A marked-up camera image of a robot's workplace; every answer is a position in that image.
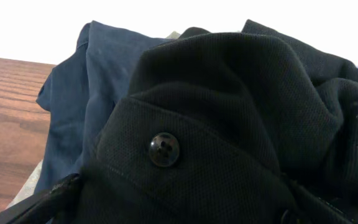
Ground grey khaki folded garment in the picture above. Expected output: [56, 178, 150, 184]
[6, 30, 181, 209]

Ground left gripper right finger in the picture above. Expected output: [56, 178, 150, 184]
[280, 179, 358, 224]

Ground navy folded garment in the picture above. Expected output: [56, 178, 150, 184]
[33, 20, 170, 195]

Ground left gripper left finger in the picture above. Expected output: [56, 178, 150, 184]
[0, 174, 81, 224]

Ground black hydrogen t-shirt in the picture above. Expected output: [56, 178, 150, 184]
[73, 21, 358, 223]

